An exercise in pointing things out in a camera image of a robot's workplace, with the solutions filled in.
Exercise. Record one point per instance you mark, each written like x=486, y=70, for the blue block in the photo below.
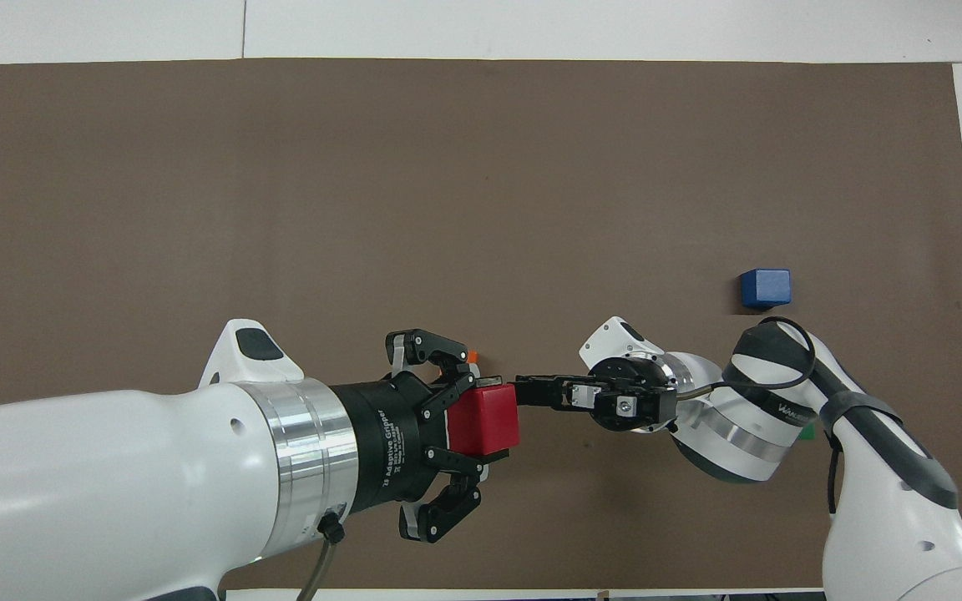
x=765, y=288

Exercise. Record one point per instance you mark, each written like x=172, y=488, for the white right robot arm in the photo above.
x=882, y=501

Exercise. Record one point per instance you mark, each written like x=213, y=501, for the green block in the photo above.
x=807, y=431

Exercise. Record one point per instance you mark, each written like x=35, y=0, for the brown paper mat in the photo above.
x=448, y=209

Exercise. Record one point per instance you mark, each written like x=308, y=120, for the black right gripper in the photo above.
x=648, y=409

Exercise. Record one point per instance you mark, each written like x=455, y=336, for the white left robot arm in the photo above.
x=113, y=484

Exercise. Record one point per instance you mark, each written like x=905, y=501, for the red block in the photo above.
x=485, y=421

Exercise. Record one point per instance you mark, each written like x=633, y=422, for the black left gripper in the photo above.
x=389, y=442

